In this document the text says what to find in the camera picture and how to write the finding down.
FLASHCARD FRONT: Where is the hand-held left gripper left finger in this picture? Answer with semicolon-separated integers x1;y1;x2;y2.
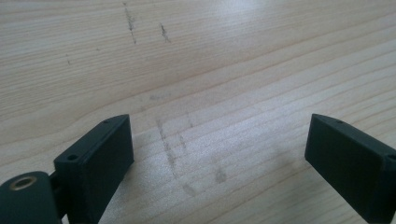
53;114;135;224

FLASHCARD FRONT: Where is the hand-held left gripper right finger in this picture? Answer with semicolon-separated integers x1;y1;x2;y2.
304;113;396;224

